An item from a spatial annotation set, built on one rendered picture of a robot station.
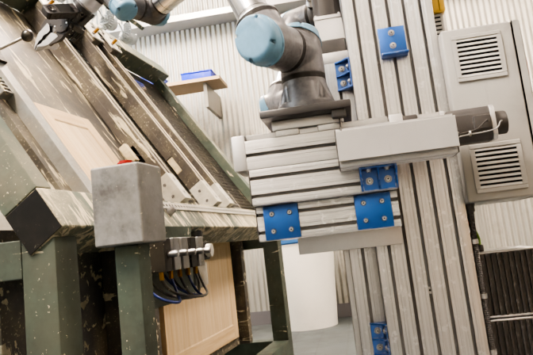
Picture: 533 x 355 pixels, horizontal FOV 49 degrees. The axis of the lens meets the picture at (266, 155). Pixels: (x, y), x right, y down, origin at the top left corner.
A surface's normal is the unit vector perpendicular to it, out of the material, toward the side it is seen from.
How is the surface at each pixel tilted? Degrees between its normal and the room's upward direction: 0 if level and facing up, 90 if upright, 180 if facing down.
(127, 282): 90
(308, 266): 94
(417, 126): 90
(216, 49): 90
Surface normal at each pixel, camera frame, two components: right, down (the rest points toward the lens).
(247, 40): -0.55, 0.06
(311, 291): 0.15, -0.11
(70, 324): 0.96, -0.14
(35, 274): -0.25, -0.12
